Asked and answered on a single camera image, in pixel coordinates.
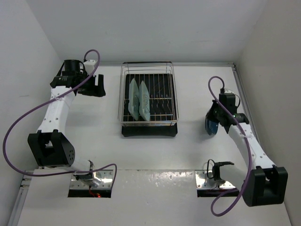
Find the black drip tray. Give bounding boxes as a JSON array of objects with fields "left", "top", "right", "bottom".
[{"left": 121, "top": 73, "right": 178, "bottom": 138}]

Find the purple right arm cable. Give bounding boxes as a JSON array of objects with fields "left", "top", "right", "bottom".
[{"left": 208, "top": 75, "right": 257, "bottom": 217}]

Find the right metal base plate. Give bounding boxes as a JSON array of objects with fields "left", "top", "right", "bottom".
[{"left": 195, "top": 170, "right": 235, "bottom": 191}]

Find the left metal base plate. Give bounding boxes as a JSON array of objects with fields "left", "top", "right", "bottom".
[{"left": 70, "top": 170, "right": 114, "bottom": 190}]

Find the light green plate with berries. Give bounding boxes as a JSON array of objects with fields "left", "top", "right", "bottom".
[{"left": 139, "top": 81, "right": 151, "bottom": 121}]

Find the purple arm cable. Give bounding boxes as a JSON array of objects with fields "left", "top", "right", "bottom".
[
  {"left": 208, "top": 75, "right": 257, "bottom": 217},
  {"left": 2, "top": 49, "right": 118, "bottom": 193}
]

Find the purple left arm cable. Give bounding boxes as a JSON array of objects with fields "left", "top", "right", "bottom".
[{"left": 2, "top": 49, "right": 118, "bottom": 193}]

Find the dark blue round plate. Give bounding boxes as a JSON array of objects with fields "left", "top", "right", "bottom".
[{"left": 205, "top": 103, "right": 222, "bottom": 137}]

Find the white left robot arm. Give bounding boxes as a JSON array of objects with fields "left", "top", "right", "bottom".
[{"left": 27, "top": 60, "right": 105, "bottom": 188}]

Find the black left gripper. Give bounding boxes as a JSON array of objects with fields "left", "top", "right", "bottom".
[{"left": 76, "top": 72, "right": 105, "bottom": 97}]

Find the light green rectangular plate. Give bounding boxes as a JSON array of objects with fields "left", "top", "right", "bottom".
[{"left": 128, "top": 79, "right": 140, "bottom": 121}]

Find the metal wire dish rack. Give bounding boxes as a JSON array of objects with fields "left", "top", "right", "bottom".
[{"left": 118, "top": 61, "right": 179, "bottom": 126}]

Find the metal base plate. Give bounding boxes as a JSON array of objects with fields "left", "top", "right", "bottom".
[
  {"left": 70, "top": 170, "right": 114, "bottom": 190},
  {"left": 195, "top": 170, "right": 235, "bottom": 191}
]

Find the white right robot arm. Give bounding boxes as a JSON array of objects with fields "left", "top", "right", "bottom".
[{"left": 205, "top": 88, "right": 288, "bottom": 207}]

